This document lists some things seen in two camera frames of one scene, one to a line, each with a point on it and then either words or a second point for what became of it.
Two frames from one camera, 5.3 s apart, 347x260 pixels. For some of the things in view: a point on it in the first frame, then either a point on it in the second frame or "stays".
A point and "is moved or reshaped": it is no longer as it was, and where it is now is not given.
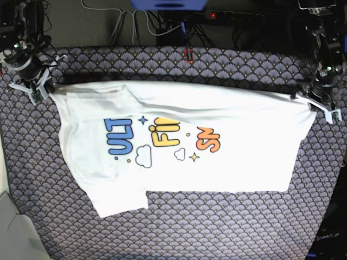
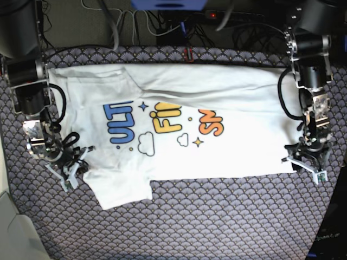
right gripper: (321, 90) -> (312, 151)
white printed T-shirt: (122, 139) is moved or reshaped
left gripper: (29, 66) -> (64, 155)
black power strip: (217, 15) stays
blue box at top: (170, 5) stays
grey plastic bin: (19, 239) stays
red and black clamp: (188, 54) stays
